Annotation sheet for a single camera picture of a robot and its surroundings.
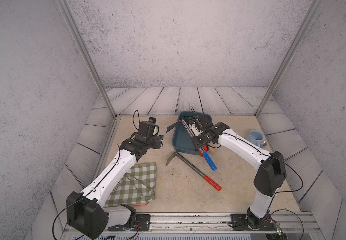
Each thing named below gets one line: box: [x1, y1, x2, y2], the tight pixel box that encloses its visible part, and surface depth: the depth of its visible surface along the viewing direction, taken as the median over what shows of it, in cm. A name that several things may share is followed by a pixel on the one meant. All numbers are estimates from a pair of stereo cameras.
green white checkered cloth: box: [104, 162, 157, 207], surface depth 86 cm
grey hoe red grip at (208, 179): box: [165, 151, 223, 192], surface depth 91 cm
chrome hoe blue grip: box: [166, 119, 218, 172], surface depth 82 cm
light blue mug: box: [249, 129, 267, 149], surface depth 103 cm
